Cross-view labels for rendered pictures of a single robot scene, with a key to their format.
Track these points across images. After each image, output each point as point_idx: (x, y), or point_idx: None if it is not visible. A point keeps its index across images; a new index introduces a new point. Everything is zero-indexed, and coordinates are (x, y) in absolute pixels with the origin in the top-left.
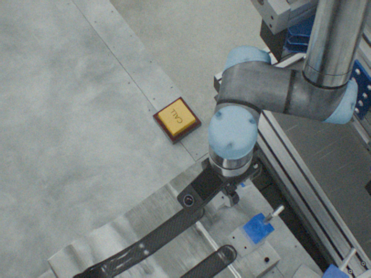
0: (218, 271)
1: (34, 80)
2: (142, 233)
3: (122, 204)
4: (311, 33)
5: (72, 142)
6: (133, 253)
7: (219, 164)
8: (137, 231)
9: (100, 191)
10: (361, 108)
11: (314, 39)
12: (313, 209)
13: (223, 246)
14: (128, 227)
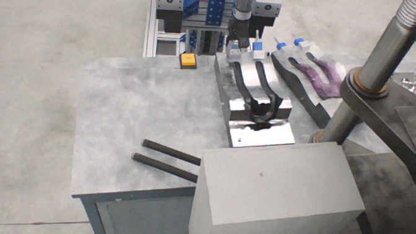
0: (264, 69)
1: (129, 98)
2: (234, 83)
3: (210, 95)
4: (189, 2)
5: (169, 99)
6: (241, 89)
7: (248, 10)
8: (233, 85)
9: (200, 99)
10: (219, 19)
11: None
12: None
13: (255, 63)
14: (229, 86)
